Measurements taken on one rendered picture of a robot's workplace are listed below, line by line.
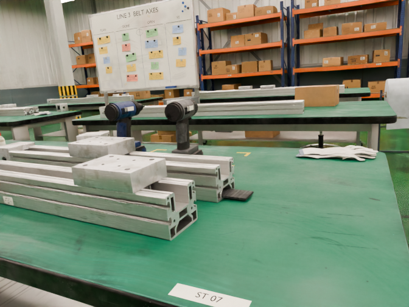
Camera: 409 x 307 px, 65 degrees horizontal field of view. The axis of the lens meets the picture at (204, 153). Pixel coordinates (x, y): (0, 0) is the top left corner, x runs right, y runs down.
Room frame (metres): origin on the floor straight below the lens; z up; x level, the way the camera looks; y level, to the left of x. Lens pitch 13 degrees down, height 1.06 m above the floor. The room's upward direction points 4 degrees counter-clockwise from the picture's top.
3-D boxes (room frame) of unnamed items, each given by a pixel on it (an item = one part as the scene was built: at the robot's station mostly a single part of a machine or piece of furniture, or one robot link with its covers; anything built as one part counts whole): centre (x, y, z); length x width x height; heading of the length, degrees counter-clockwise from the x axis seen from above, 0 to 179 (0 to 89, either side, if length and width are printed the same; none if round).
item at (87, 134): (1.29, 0.44, 0.83); 0.11 x 0.10 x 0.10; 171
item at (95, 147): (0.94, 0.30, 0.87); 0.16 x 0.11 x 0.07; 60
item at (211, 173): (0.94, 0.30, 0.82); 0.80 x 0.10 x 0.09; 60
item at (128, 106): (1.20, 0.27, 0.89); 0.20 x 0.08 x 0.22; 154
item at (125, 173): (0.65, 0.18, 0.87); 0.16 x 0.11 x 0.07; 60
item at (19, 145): (1.15, 0.69, 0.83); 0.12 x 0.09 x 0.10; 150
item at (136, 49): (4.22, 0.67, 0.97); 1.50 x 0.50 x 1.95; 64
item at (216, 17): (10.92, -1.50, 1.58); 2.83 x 0.98 x 3.15; 64
